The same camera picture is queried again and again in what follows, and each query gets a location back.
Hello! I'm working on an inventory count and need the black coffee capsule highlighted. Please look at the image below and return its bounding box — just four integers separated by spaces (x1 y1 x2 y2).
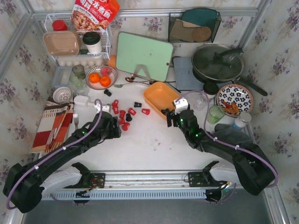
161 108 171 115
104 89 112 97
126 113 132 122
134 102 142 108

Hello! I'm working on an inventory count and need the orange plastic storage basket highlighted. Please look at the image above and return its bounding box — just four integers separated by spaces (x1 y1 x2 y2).
143 82 180 120

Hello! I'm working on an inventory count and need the red coffee capsule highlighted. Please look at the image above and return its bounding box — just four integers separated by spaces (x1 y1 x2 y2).
122 122 130 131
128 108 136 116
112 99 119 107
142 108 150 115
119 110 126 119
119 119 126 125
113 106 119 114

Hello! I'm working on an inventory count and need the green translucent cup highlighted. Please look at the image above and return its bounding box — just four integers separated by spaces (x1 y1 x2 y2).
207 105 225 124

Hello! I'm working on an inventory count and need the grey cloth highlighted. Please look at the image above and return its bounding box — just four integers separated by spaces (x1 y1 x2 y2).
214 124 253 145

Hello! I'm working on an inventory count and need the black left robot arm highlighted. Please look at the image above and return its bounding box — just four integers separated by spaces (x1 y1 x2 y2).
3 112 121 213

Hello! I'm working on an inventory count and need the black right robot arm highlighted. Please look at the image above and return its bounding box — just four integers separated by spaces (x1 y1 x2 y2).
163 109 278 196

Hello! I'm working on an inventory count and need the grey induction cooker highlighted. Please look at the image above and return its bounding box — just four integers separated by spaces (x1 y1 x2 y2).
172 56 204 91

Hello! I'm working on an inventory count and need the metal spoon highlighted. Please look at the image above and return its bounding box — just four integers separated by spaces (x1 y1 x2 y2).
113 77 155 88

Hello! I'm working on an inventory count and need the small cup black lid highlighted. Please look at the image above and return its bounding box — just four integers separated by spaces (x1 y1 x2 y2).
203 81 219 99

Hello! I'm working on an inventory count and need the bowl with fruit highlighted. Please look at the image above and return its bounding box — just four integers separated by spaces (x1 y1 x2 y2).
85 66 118 90

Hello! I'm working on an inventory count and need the striped red cloth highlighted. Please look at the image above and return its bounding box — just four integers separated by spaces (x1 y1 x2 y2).
31 97 74 153

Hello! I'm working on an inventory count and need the clear glass jar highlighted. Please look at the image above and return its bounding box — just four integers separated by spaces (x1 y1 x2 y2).
70 64 87 95

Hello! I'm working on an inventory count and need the white strainer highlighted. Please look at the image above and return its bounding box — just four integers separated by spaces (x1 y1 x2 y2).
53 87 72 104

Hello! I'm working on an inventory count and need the blue flower patterned plate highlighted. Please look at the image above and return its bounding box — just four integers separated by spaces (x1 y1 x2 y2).
216 84 254 118

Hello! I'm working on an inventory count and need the white blue bottle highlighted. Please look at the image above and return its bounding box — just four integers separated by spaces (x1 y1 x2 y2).
232 112 252 130

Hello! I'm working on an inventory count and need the egg tray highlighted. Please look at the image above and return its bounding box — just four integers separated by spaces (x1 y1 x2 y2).
57 59 105 69

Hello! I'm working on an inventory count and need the black frying pan with lid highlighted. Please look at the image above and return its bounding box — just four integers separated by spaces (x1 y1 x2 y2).
191 44 268 96

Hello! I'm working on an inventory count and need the clear blue rimmed container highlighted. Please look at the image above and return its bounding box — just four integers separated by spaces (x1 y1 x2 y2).
51 66 72 89

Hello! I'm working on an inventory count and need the green cutting board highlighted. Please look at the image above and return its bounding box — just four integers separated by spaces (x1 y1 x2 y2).
116 32 173 82

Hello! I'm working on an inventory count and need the white cup black lid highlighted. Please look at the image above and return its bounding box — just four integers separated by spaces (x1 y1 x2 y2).
82 31 102 53

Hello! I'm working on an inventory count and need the black mesh organizer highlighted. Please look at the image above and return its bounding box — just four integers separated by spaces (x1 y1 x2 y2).
168 7 221 43

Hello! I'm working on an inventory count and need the beige plastic container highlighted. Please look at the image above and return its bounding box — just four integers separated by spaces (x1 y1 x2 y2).
43 30 81 57

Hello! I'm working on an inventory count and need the red snack bag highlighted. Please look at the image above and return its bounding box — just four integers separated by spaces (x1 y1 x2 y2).
71 0 120 31

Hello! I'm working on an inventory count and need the red lidded jar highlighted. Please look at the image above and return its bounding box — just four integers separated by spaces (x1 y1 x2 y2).
52 20 68 31

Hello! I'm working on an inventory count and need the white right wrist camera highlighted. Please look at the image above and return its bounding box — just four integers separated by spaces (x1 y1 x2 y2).
173 98 189 114

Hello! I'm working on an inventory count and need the white wire rack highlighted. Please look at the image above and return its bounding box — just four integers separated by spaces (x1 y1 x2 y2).
44 13 112 60

